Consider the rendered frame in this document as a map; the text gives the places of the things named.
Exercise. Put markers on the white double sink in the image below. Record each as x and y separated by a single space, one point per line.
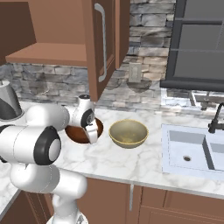
186 145

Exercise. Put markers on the brown base cabinet front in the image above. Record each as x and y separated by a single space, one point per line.
180 208

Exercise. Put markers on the brown base cabinet door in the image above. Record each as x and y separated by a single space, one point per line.
108 201

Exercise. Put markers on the brown bowl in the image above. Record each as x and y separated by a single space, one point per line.
74 134

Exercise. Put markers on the brown wall cabinet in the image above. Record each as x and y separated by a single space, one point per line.
46 54

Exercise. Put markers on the olive beige bowl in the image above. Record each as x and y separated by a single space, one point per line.
128 134

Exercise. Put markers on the grey wall outlet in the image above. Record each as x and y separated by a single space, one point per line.
135 72

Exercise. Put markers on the black tap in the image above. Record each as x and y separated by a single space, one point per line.
214 122

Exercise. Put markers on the dark framed window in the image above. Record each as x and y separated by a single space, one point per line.
198 43

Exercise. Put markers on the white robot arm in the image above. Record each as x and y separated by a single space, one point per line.
35 140

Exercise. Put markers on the brown corner base cabinet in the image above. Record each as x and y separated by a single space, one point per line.
26 210

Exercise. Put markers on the grey conical appliance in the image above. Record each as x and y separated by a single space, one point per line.
8 102

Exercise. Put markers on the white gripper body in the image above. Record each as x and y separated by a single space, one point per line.
92 132

